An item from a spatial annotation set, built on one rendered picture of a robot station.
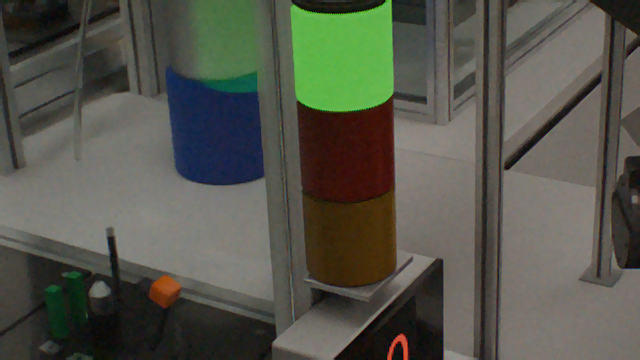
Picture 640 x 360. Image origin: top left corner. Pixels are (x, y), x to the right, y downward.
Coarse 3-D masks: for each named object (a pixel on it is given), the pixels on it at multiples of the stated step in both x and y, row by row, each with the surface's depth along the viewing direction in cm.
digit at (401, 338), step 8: (408, 304) 68; (400, 312) 67; (408, 312) 68; (392, 320) 66; (400, 320) 67; (408, 320) 68; (384, 328) 66; (392, 328) 66; (400, 328) 67; (408, 328) 68; (416, 328) 69; (376, 336) 65; (384, 336) 66; (392, 336) 67; (400, 336) 68; (408, 336) 68; (416, 336) 69; (376, 344) 65; (384, 344) 66; (392, 344) 67; (400, 344) 68; (408, 344) 69; (416, 344) 70; (376, 352) 65; (384, 352) 66; (392, 352) 67; (400, 352) 68; (408, 352) 69; (416, 352) 70
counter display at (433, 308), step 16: (432, 272) 70; (416, 288) 68; (432, 288) 70; (400, 304) 67; (416, 304) 69; (432, 304) 71; (384, 320) 65; (416, 320) 69; (432, 320) 71; (368, 336) 64; (432, 336) 72; (352, 352) 63; (368, 352) 64; (432, 352) 72
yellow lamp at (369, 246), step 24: (312, 216) 64; (336, 216) 63; (360, 216) 63; (384, 216) 63; (312, 240) 64; (336, 240) 63; (360, 240) 63; (384, 240) 64; (312, 264) 65; (336, 264) 64; (360, 264) 64; (384, 264) 65
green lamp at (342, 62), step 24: (312, 24) 59; (336, 24) 58; (360, 24) 58; (384, 24) 59; (312, 48) 59; (336, 48) 59; (360, 48) 59; (384, 48) 60; (312, 72) 60; (336, 72) 59; (360, 72) 59; (384, 72) 60; (312, 96) 60; (336, 96) 60; (360, 96) 60; (384, 96) 61
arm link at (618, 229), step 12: (636, 156) 72; (624, 168) 72; (636, 168) 70; (624, 180) 72; (636, 180) 71; (612, 192) 75; (624, 192) 72; (636, 192) 71; (612, 204) 75; (624, 204) 72; (636, 204) 70; (612, 216) 75; (624, 216) 72; (636, 216) 70; (612, 228) 75; (624, 228) 71; (636, 228) 70; (612, 240) 75; (624, 240) 72; (636, 240) 70; (624, 252) 72; (636, 252) 71; (624, 264) 72; (636, 264) 71
